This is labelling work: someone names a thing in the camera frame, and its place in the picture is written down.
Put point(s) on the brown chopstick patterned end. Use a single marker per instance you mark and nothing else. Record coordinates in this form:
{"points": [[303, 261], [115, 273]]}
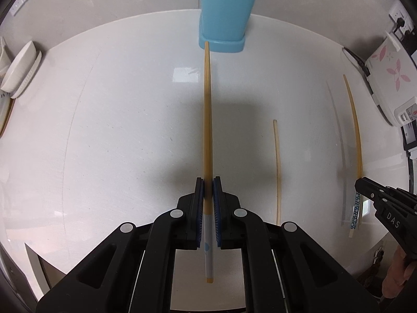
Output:
{"points": [[358, 203]]}

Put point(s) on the person's right hand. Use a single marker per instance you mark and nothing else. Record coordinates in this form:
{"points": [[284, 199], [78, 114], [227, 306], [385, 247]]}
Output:
{"points": [[398, 273]]}

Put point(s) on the pale plain wooden chopstick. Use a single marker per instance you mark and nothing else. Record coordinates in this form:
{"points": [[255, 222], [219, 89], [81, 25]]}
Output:
{"points": [[278, 173]]}

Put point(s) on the blue plastic utensil holder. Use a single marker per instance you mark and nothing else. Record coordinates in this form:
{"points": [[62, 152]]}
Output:
{"points": [[223, 23]]}

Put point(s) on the brown chopstick grey end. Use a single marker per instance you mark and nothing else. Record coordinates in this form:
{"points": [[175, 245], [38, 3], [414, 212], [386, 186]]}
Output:
{"points": [[208, 167]]}

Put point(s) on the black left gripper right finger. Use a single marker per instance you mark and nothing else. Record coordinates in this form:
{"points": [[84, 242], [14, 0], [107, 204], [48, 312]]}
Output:
{"points": [[284, 269]]}

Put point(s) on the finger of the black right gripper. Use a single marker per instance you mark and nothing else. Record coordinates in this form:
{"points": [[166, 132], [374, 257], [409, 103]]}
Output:
{"points": [[371, 190]]}

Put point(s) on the white dish at left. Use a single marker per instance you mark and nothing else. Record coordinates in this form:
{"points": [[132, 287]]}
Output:
{"points": [[21, 71]]}

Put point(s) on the white floral rice cooker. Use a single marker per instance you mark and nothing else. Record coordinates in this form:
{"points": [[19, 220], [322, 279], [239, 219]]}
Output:
{"points": [[392, 79]]}

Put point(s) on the white wall socket right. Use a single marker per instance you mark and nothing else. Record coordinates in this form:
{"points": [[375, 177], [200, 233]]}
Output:
{"points": [[398, 11]]}

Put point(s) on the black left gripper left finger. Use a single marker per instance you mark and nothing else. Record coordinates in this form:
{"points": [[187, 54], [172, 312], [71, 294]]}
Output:
{"points": [[131, 270]]}

